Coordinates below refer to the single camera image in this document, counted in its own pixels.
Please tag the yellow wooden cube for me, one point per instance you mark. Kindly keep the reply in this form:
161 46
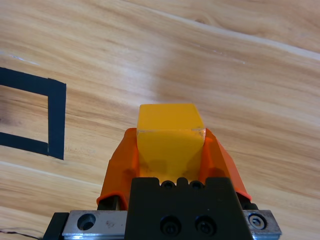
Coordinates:
170 140

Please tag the black tape square outline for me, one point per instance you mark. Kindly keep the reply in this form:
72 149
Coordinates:
57 120

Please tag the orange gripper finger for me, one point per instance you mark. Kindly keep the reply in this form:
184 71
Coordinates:
120 165
220 165

